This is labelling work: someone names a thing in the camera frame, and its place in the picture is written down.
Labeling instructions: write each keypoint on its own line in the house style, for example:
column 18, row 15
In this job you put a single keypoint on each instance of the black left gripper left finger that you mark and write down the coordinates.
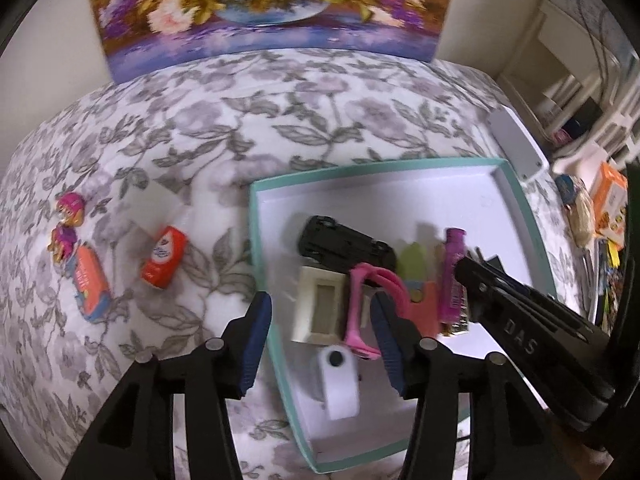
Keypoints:
column 131, row 436

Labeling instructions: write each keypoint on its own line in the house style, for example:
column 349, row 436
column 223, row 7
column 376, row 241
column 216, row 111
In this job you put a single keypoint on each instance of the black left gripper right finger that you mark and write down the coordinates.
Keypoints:
column 509, row 437

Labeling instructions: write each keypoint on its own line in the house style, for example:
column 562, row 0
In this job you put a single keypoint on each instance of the orange blue eraser box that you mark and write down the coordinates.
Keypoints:
column 93, row 293

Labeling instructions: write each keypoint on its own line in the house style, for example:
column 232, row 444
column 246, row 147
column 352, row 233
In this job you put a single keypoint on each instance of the magenta lead refill tube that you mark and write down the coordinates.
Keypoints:
column 451, row 292

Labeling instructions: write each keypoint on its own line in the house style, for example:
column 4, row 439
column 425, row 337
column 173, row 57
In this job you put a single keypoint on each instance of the pink watch frame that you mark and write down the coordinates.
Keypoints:
column 359, row 305

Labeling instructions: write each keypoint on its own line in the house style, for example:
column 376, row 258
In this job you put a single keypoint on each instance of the pink pup toy figure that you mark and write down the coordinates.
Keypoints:
column 70, row 208

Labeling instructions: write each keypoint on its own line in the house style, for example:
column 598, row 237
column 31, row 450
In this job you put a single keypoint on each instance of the white charger cube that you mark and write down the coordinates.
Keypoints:
column 151, row 208

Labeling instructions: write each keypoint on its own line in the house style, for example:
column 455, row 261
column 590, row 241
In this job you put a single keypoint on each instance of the pink blue eraser holder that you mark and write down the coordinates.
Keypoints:
column 423, row 310

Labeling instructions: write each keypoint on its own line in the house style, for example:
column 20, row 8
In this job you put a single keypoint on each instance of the snack bag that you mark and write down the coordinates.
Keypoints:
column 578, row 208

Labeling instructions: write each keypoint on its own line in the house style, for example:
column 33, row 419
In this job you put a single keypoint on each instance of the white small gadget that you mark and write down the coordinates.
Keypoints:
column 339, row 381

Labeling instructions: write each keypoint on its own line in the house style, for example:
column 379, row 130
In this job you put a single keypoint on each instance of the green eraser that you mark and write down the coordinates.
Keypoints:
column 412, row 264

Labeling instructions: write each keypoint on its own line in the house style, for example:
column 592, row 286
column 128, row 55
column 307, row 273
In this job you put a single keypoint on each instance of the teal white tray box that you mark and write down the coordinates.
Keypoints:
column 399, row 203

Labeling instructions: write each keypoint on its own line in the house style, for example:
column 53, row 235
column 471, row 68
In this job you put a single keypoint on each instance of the white rectangular device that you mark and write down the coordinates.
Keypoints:
column 519, row 146

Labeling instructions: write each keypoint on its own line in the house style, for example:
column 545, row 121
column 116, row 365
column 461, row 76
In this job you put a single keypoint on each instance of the black toy car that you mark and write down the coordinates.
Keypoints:
column 340, row 248

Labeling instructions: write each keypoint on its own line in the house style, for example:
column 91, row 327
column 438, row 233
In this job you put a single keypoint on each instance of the white shelf unit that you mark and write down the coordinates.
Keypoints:
column 574, row 79

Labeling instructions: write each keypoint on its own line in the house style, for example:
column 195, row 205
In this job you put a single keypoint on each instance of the flower painting canvas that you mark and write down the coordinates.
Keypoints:
column 142, row 36

